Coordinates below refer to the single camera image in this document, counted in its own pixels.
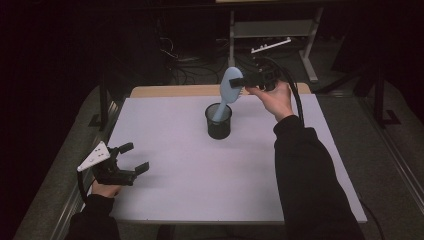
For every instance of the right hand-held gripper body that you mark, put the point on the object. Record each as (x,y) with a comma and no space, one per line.
(265,77)

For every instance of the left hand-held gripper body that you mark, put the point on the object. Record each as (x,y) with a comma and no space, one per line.
(106,173)

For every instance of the light blue hairbrush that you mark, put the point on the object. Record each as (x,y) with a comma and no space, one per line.
(232,72)

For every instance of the black mesh pen holder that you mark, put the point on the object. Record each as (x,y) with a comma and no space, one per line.
(218,130)

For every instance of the person's left hand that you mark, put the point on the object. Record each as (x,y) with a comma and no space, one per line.
(105,190)

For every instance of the person's right hand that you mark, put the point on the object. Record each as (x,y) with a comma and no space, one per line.
(276,100)

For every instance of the white power strip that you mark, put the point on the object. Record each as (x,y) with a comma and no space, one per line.
(270,46)

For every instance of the black stand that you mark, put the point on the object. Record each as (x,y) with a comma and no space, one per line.
(379,100)
(104,106)

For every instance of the grey metal stand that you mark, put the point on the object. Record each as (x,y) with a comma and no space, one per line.
(273,28)

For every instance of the grey metal rail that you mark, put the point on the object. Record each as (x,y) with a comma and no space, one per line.
(68,213)
(400,166)

